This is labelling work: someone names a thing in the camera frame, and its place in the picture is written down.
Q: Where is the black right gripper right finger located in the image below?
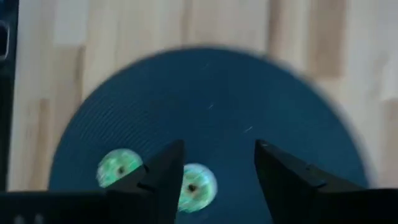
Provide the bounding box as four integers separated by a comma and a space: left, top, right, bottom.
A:
254, 139, 398, 224

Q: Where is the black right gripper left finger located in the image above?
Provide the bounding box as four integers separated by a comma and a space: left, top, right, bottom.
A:
104, 139, 187, 224

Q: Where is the green sprinkled donut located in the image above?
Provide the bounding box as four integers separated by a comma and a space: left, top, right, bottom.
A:
177, 162, 219, 214
95, 147, 144, 189

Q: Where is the round dark blue placemat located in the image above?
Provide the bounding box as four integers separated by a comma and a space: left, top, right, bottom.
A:
48, 46, 371, 224

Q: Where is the black table edge rail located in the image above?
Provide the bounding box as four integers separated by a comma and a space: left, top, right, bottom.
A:
0, 0, 20, 192

